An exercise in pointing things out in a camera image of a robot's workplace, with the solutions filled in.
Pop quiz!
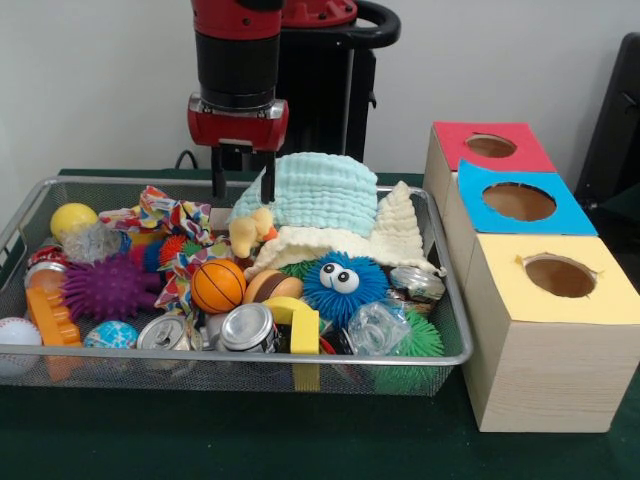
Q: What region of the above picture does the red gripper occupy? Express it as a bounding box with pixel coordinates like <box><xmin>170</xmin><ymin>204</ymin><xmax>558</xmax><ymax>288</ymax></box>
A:
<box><xmin>187</xmin><ymin>93</ymin><xmax>290</xmax><ymax>205</ymax></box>

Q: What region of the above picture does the yellow plush duck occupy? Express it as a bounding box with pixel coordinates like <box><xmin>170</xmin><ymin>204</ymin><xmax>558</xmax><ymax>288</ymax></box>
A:
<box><xmin>228</xmin><ymin>206</ymin><xmax>280</xmax><ymax>267</ymax></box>

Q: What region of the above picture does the mint green waffle cloth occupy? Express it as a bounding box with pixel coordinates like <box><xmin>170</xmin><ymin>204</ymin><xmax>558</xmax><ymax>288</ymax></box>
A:
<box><xmin>230</xmin><ymin>152</ymin><xmax>381</xmax><ymax>236</ymax></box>

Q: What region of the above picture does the colourful patterned cloth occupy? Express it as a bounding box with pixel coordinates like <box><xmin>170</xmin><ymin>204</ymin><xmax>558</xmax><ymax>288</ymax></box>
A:
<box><xmin>155</xmin><ymin>235</ymin><xmax>253</xmax><ymax>311</ymax></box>
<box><xmin>99</xmin><ymin>186</ymin><xmax>214</xmax><ymax>247</ymax></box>

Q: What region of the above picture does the cream yellow waffle cloth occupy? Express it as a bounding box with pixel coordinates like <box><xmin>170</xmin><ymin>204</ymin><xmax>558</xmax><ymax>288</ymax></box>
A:
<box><xmin>245</xmin><ymin>181</ymin><xmax>446</xmax><ymax>276</ymax></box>

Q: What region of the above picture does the wooden box with three holes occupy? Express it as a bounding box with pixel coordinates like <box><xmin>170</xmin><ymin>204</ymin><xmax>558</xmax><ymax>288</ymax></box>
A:
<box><xmin>423</xmin><ymin>122</ymin><xmax>640</xmax><ymax>433</ymax></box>

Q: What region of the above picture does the small orange basketball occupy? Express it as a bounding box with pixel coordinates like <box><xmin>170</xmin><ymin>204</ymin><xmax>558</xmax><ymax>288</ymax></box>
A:
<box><xmin>190</xmin><ymin>258</ymin><xmax>248</xmax><ymax>314</ymax></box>

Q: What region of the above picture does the silver metal can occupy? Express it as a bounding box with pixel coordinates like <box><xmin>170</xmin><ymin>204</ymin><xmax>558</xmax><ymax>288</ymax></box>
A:
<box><xmin>218</xmin><ymin>303</ymin><xmax>277</xmax><ymax>353</ymax></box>

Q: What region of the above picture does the blue fuzzy ball with eyes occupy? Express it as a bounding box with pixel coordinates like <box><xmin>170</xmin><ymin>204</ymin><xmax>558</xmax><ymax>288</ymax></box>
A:
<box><xmin>302</xmin><ymin>250</ymin><xmax>389</xmax><ymax>329</ymax></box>

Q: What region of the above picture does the yellow plastic block toy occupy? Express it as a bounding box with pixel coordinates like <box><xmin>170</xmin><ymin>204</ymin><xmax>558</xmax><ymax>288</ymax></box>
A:
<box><xmin>262</xmin><ymin>296</ymin><xmax>321</xmax><ymax>356</ymax></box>

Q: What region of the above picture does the yellow ball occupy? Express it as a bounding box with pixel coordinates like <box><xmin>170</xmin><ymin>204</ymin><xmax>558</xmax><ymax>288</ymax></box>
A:
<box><xmin>50</xmin><ymin>203</ymin><xmax>99</xmax><ymax>242</ymax></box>

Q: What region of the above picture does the purple spiky ball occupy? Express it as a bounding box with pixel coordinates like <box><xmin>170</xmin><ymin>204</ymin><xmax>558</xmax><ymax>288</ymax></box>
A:
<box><xmin>62</xmin><ymin>255</ymin><xmax>163</xmax><ymax>323</ymax></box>

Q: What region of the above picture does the globe print ball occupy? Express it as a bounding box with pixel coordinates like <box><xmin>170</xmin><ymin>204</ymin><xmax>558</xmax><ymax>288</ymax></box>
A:
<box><xmin>84</xmin><ymin>320</ymin><xmax>139</xmax><ymax>350</ymax></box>

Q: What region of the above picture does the orange plastic block toy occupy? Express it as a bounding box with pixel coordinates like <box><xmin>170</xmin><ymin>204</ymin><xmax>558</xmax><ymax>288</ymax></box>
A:
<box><xmin>25</xmin><ymin>288</ymin><xmax>83</xmax><ymax>349</ymax></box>

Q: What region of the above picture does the green spiky ball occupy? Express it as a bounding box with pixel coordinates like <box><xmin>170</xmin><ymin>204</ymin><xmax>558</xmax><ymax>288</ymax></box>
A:
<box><xmin>375</xmin><ymin>310</ymin><xmax>445</xmax><ymax>393</ymax></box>

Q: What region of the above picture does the dark green table cloth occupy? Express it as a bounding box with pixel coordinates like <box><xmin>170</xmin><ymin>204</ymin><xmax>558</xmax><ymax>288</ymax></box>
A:
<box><xmin>0</xmin><ymin>168</ymin><xmax>640</xmax><ymax>480</ymax></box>

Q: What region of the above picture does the white baseball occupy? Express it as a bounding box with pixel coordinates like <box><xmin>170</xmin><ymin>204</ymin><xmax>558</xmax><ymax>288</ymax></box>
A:
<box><xmin>0</xmin><ymin>317</ymin><xmax>43</xmax><ymax>377</ymax></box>

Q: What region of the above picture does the black chair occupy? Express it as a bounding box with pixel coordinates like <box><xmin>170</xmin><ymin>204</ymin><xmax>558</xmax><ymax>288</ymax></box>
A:
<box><xmin>575</xmin><ymin>33</ymin><xmax>640</xmax><ymax>263</ymax></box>

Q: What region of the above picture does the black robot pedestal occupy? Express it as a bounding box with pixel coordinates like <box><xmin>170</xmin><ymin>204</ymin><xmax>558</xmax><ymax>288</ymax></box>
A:
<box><xmin>210</xmin><ymin>0</ymin><xmax>401</xmax><ymax>171</ymax></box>

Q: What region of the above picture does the shallow wire mesh bin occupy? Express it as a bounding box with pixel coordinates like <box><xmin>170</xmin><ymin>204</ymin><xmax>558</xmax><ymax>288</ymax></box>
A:
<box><xmin>0</xmin><ymin>177</ymin><xmax>474</xmax><ymax>396</ymax></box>

